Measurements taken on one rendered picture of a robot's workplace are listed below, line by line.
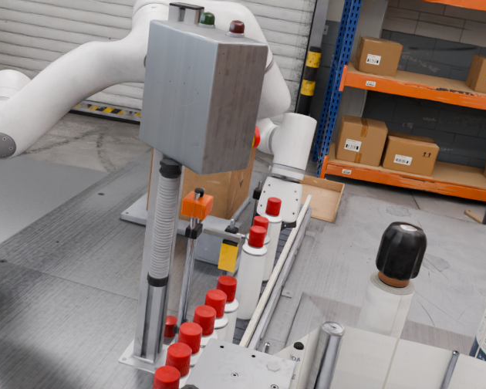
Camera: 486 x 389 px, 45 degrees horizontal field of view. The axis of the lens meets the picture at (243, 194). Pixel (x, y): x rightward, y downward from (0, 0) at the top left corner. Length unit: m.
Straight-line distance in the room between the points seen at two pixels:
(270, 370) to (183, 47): 0.45
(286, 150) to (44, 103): 0.56
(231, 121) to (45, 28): 4.94
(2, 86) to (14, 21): 4.48
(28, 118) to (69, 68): 0.14
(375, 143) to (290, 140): 3.46
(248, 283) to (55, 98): 0.55
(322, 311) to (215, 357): 0.67
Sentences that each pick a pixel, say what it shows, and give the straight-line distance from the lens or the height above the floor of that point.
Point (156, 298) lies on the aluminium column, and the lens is 1.11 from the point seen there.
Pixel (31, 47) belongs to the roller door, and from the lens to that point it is 5.81.
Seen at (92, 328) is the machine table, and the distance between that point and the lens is 1.28.
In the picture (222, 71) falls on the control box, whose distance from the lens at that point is 0.80.
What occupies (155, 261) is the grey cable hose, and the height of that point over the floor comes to 1.12.
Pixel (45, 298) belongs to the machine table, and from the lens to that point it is 1.37.
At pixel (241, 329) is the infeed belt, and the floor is 0.88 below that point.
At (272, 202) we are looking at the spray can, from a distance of 1.33.
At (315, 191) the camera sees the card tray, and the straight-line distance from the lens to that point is 2.18.
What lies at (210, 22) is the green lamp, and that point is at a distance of 0.92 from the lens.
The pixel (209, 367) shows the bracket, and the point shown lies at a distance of 0.70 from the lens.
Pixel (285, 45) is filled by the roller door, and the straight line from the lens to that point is 5.32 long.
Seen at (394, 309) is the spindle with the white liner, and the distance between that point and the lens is 1.13.
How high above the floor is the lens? 1.58
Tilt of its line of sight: 22 degrees down
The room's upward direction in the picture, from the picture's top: 10 degrees clockwise
